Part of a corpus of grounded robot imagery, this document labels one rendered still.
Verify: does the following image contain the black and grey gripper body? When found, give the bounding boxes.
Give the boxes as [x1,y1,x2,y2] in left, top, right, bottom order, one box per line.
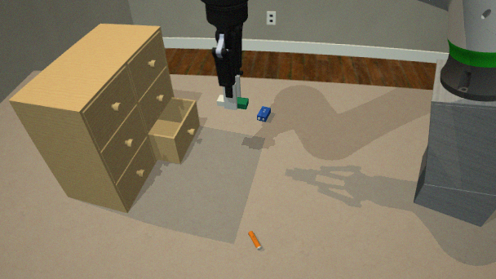
[206,2,248,50]

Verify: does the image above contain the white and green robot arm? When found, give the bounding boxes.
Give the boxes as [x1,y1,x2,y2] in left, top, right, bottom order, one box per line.
[418,0,496,102]

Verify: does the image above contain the small tan wooden chest of drawers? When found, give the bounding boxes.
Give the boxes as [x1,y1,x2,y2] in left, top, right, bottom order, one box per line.
[9,24,175,213]

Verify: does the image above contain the green and white eraser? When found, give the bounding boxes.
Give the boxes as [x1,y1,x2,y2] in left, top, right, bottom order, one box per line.
[217,95,249,109]

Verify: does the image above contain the brown wooden drawer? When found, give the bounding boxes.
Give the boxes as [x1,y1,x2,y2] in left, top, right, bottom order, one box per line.
[128,33,166,98]
[148,97,200,164]
[139,68,172,131]
[82,67,136,149]
[100,105,146,182]
[116,137,155,209]

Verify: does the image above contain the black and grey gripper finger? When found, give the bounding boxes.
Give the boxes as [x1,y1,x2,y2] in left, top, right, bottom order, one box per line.
[234,24,243,97]
[211,32,237,110]

